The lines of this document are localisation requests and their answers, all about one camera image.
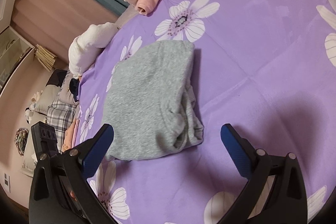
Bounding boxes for grey New York sweatshirt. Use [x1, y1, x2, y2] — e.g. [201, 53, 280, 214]
[101, 40, 204, 161]

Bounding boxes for orange pink folded clothes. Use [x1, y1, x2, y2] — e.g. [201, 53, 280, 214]
[61, 119, 79, 152]

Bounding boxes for plaid folded cloth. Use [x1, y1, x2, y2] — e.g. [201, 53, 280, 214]
[47, 99, 76, 152]

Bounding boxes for grey pillow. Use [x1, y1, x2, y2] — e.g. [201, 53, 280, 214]
[35, 85, 60, 115]

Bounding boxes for dark navy garment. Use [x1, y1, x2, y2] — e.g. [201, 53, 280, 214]
[69, 78, 80, 102]

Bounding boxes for straw tassel bundle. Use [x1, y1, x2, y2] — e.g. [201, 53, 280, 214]
[34, 44, 57, 72]

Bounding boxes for white shelf unit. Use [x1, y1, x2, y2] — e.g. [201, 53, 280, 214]
[0, 26, 34, 92]

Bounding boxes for white fluffy folded garment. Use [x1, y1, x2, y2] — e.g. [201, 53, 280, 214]
[68, 22, 118, 79]

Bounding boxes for purple floral bed cover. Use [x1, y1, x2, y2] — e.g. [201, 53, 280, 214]
[76, 0, 335, 223]

